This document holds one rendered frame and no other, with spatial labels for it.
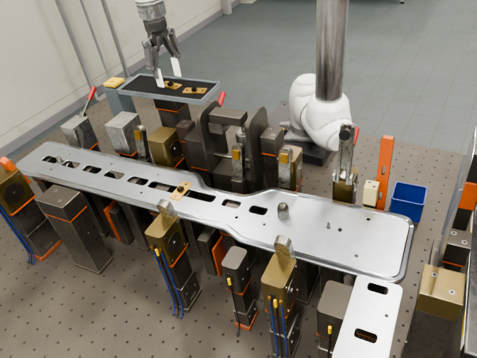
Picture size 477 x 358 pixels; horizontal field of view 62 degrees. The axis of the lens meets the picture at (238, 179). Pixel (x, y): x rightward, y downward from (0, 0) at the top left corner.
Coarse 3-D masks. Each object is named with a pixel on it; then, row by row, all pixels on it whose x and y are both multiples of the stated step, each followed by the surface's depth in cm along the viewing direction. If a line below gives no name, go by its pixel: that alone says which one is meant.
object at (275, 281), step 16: (272, 256) 94; (272, 272) 91; (288, 272) 90; (272, 288) 89; (288, 288) 91; (272, 304) 93; (288, 304) 93; (272, 320) 97; (288, 320) 99; (272, 336) 104; (288, 336) 102; (272, 352) 110; (288, 352) 106
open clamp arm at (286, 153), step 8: (280, 152) 117; (288, 152) 116; (280, 160) 117; (288, 160) 117; (280, 168) 119; (288, 168) 118; (280, 176) 121; (288, 176) 119; (280, 184) 122; (288, 184) 121
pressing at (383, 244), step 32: (32, 160) 149; (64, 160) 146; (96, 160) 144; (128, 160) 140; (96, 192) 130; (128, 192) 127; (160, 192) 125; (224, 192) 120; (256, 192) 119; (288, 192) 117; (224, 224) 111; (256, 224) 109; (288, 224) 107; (320, 224) 106; (352, 224) 105; (384, 224) 103; (320, 256) 98; (352, 256) 97; (384, 256) 96
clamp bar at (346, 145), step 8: (344, 128) 103; (352, 128) 101; (344, 136) 100; (352, 136) 102; (344, 144) 105; (352, 144) 103; (344, 152) 106; (352, 152) 105; (344, 160) 108; (352, 160) 108; (336, 168) 109; (344, 168) 109; (336, 176) 110
